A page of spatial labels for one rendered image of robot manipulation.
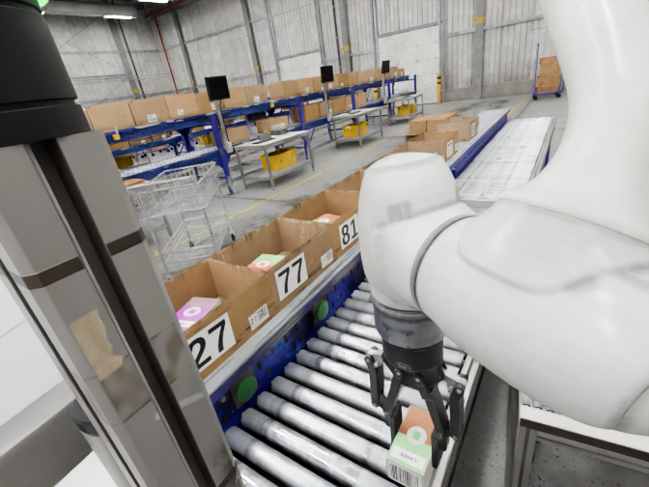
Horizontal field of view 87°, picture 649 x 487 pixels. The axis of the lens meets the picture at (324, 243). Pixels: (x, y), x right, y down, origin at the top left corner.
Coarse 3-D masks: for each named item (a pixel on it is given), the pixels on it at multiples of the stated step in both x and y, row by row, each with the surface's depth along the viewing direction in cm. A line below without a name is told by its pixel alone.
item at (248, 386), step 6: (246, 378) 96; (252, 378) 97; (240, 384) 95; (246, 384) 95; (252, 384) 97; (240, 390) 94; (246, 390) 96; (252, 390) 98; (240, 396) 94; (246, 396) 96
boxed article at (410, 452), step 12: (408, 420) 54; (420, 420) 53; (408, 432) 52; (420, 432) 52; (396, 444) 50; (408, 444) 50; (420, 444) 50; (396, 456) 49; (408, 456) 49; (420, 456) 48; (396, 468) 48; (408, 468) 47; (420, 468) 47; (432, 468) 50; (396, 480) 50; (408, 480) 48; (420, 480) 47
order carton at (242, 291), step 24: (216, 264) 121; (168, 288) 112; (192, 288) 120; (216, 288) 128; (240, 288) 119; (264, 288) 108; (216, 312) 93; (240, 312) 101; (240, 336) 102; (216, 360) 95
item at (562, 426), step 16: (528, 416) 84; (544, 416) 83; (560, 416) 83; (544, 432) 83; (560, 432) 81; (576, 432) 79; (592, 432) 78; (608, 432) 78; (608, 448) 77; (624, 448) 75; (640, 448) 74
